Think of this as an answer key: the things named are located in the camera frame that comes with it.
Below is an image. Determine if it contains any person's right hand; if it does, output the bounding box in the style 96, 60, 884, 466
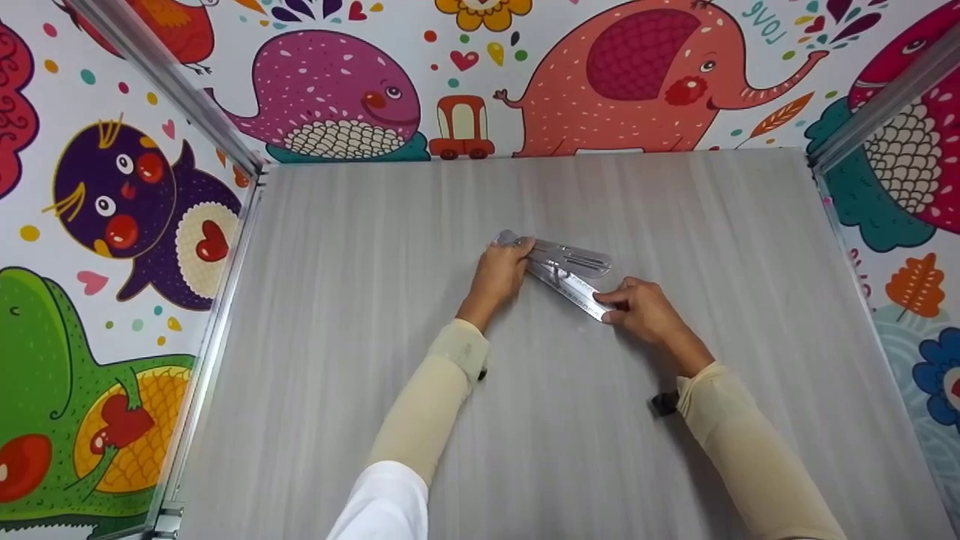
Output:
594, 277, 716, 379

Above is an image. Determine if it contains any person's left hand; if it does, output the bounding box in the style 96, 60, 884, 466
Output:
456, 236, 536, 333

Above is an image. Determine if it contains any person's left forearm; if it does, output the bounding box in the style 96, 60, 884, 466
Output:
326, 318, 491, 540

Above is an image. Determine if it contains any person's right forearm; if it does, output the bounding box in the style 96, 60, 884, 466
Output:
675, 361, 849, 540

